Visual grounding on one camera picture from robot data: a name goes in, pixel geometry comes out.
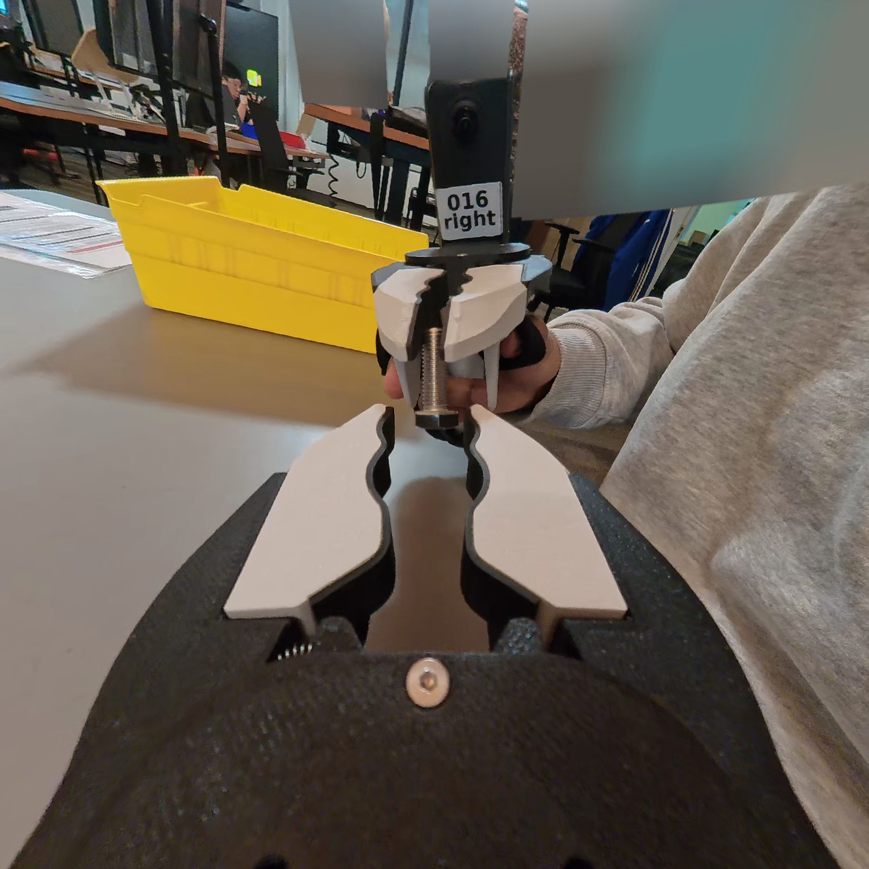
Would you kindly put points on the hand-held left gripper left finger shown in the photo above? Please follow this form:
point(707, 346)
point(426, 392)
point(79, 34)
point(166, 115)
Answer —
point(319, 523)

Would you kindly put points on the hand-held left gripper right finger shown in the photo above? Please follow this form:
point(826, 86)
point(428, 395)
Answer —
point(536, 529)

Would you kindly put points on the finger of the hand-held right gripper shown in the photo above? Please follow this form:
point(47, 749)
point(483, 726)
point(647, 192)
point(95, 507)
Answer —
point(394, 312)
point(489, 305)

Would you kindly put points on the silver metal bolt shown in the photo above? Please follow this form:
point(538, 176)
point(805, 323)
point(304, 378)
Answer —
point(432, 380)

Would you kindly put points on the person's right forearm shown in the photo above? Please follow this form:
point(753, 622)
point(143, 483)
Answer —
point(611, 353)

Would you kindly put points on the grey desk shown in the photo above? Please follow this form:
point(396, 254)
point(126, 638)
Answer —
point(136, 441)

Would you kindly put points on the person's right hand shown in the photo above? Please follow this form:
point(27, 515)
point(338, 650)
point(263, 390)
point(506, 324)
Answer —
point(523, 390)

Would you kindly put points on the black office chair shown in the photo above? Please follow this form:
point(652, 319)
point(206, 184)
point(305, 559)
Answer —
point(577, 265)
point(282, 149)

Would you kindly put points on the wooden table black legs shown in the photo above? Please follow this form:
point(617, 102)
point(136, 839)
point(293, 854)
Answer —
point(366, 125)

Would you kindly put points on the large yellow plastic bin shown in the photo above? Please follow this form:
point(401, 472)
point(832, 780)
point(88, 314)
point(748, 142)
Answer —
point(258, 271)

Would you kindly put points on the blue jacket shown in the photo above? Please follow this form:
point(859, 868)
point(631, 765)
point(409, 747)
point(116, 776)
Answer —
point(631, 258)

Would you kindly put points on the person's grey hoodie torso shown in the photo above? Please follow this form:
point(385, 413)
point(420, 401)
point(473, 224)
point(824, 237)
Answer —
point(747, 475)

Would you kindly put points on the black computer monitor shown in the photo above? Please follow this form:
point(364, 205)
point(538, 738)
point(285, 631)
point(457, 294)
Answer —
point(251, 47)
point(193, 47)

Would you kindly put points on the printed paper sheet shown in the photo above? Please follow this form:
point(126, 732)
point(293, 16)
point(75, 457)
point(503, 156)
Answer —
point(54, 231)

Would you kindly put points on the long wooden table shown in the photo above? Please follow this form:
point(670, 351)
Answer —
point(102, 119)

